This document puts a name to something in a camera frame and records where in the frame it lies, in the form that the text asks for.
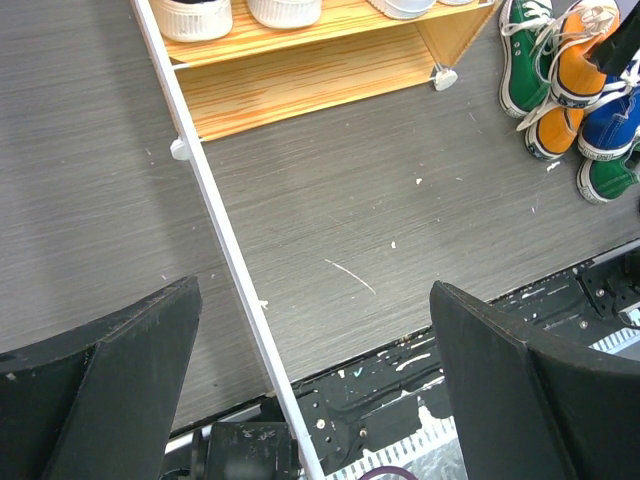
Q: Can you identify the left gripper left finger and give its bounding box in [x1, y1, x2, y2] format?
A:
[1, 276, 202, 479]

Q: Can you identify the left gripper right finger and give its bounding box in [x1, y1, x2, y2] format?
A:
[429, 281, 639, 479]

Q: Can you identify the white cabinet door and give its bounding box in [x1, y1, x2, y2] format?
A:
[132, 1, 325, 479]

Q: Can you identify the orange sneaker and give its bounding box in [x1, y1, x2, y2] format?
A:
[549, 1, 620, 109]
[524, 106, 585, 161]

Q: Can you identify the black white sneaker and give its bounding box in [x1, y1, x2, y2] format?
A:
[150, 0, 233, 43]
[247, 0, 322, 30]

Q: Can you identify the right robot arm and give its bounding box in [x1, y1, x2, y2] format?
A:
[589, 0, 640, 75]

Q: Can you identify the wooden shoe cabinet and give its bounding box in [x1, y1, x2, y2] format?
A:
[164, 1, 498, 142]

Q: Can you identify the green sneaker lower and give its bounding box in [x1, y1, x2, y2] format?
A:
[576, 143, 639, 205]

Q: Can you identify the green sneaker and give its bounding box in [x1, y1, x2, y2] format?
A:
[498, 1, 554, 118]
[576, 143, 639, 205]

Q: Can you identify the blue sneaker upper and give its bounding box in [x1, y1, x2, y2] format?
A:
[578, 74, 639, 161]

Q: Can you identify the green sneaker upper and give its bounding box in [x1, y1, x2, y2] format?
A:
[498, 1, 554, 118]

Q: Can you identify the white cable tray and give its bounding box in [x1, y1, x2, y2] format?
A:
[326, 328, 639, 479]

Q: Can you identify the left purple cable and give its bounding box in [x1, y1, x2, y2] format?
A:
[357, 465, 419, 480]

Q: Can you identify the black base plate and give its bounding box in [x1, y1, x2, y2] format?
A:
[164, 239, 640, 476]

